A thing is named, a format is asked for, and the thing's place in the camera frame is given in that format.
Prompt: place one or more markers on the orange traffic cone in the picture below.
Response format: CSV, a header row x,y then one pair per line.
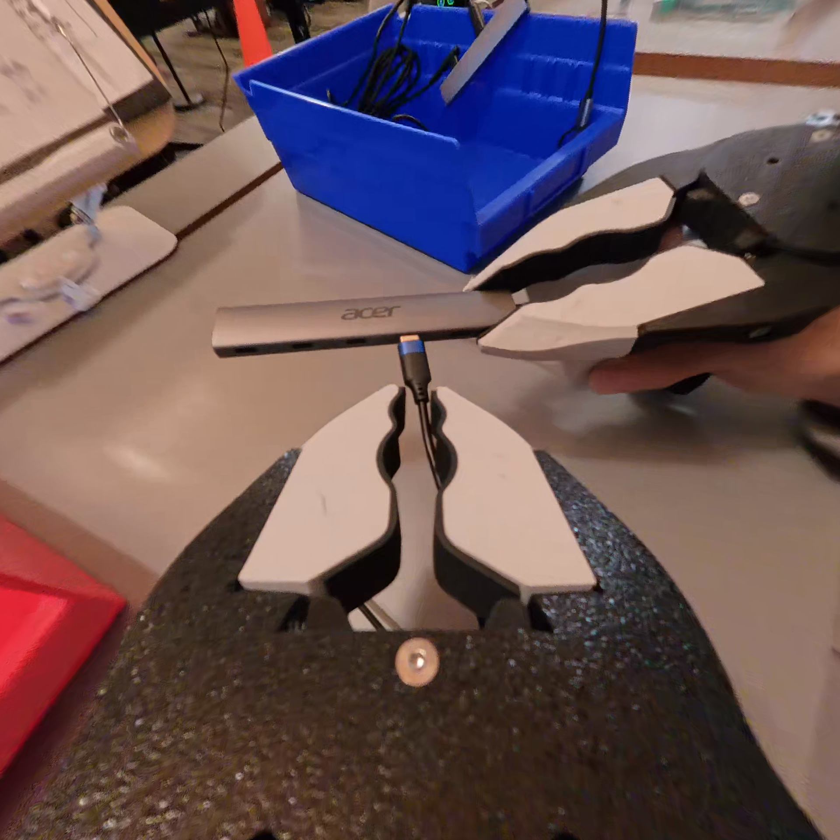
x,y
253,33

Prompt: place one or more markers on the wooden document stand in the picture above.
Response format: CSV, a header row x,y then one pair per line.
x,y
98,262

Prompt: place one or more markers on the person's right hand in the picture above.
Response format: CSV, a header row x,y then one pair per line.
x,y
754,367

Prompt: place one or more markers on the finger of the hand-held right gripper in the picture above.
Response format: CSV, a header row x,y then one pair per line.
x,y
623,302
590,220

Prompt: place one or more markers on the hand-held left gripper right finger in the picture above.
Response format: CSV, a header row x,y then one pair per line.
x,y
512,512

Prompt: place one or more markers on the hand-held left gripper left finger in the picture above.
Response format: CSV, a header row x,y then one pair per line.
x,y
321,512

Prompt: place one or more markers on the red plastic bin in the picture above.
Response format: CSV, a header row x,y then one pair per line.
x,y
39,630

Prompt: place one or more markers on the grey USB hub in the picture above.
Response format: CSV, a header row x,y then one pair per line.
x,y
482,52
295,318

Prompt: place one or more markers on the blue plastic bin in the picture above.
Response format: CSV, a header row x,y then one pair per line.
x,y
394,184

